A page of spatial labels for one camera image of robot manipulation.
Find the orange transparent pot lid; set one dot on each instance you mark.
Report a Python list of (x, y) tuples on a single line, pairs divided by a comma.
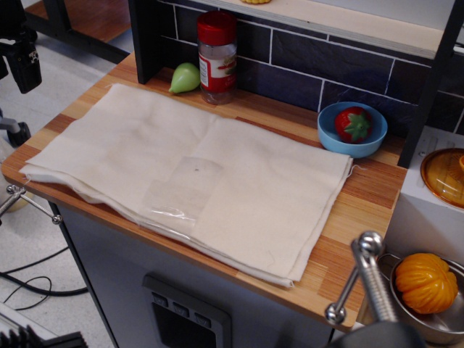
[(442, 173)]

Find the black camera device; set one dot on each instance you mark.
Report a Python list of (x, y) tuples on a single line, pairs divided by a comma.
[(19, 57)]

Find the yellow toy corn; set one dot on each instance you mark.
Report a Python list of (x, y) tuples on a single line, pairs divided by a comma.
[(256, 2)]

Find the black shelf post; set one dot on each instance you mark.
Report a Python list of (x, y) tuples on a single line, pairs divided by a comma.
[(442, 57), (145, 25)]

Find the red toy strawberry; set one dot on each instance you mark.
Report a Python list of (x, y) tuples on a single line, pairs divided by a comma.
[(353, 125)]

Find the chrome handle bar left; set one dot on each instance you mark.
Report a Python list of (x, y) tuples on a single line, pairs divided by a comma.
[(17, 194)]

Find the black chair caster wheel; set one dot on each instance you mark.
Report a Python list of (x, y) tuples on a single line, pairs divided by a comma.
[(18, 132)]

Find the grey oven control panel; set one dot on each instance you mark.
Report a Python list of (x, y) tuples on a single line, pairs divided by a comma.
[(182, 320)]

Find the black shelf post right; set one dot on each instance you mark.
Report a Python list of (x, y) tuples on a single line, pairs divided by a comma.
[(442, 57)]

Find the light wooden shelf board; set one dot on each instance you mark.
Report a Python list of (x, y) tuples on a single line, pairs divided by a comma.
[(411, 27)]

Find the light blue bowl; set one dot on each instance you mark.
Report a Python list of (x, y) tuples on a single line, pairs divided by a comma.
[(331, 141)]

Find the orange toy pumpkin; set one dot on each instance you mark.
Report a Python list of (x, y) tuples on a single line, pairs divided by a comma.
[(426, 283)]

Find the cream white folded cloth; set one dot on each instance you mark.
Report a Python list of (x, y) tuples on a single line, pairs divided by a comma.
[(264, 216)]

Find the black shelf post left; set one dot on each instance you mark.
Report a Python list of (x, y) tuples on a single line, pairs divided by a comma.
[(145, 25)]

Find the dark table frame background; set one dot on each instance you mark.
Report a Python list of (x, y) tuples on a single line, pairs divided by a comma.
[(84, 24)]

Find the black finned heat sink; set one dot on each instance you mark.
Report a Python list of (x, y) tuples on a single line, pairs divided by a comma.
[(19, 333)]

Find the silver metal pot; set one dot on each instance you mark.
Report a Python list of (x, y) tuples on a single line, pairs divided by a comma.
[(445, 328)]

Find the clear tape patch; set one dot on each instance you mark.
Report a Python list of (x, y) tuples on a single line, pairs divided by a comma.
[(184, 194)]

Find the red capped spice jar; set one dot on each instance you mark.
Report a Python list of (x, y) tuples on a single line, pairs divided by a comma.
[(217, 47)]

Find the light green toy pear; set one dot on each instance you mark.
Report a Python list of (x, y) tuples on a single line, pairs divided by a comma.
[(186, 77)]

